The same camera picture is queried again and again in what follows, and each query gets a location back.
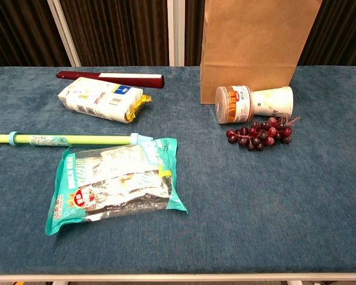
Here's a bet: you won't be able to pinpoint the clear plastic snack jar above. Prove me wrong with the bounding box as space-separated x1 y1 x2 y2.
215 85 254 125

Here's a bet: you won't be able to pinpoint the red grape bunch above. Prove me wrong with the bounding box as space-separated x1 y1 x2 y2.
225 116 301 151

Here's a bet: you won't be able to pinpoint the white paper cup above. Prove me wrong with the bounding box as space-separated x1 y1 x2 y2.
250 85 294 119

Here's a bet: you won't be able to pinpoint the teal seaweed snack package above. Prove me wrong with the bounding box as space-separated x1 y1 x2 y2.
44 137 189 236

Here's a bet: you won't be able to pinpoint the white noodle pack yellow ends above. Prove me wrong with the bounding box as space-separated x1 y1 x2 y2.
58 77 152 124

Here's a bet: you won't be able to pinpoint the green tube water pump toy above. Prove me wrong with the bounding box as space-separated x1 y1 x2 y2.
0 131 154 147

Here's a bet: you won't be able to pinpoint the blue fabric table cover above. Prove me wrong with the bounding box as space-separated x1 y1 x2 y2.
0 65 356 276

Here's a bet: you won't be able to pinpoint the dark brown pleated curtain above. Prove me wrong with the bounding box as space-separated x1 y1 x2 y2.
59 0 170 68
0 0 71 72
185 0 208 67
298 0 356 67

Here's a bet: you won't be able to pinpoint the maroon folding fan box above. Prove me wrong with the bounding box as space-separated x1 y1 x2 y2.
55 70 165 89

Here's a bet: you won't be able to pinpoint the brown paper bag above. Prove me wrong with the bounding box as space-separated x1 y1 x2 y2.
199 0 323 105

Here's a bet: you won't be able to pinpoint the white aluminium partition post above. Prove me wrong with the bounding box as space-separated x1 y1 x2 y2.
46 0 82 68
167 0 186 67

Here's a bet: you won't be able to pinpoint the white table frame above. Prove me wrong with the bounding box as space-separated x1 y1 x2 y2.
0 272 356 285

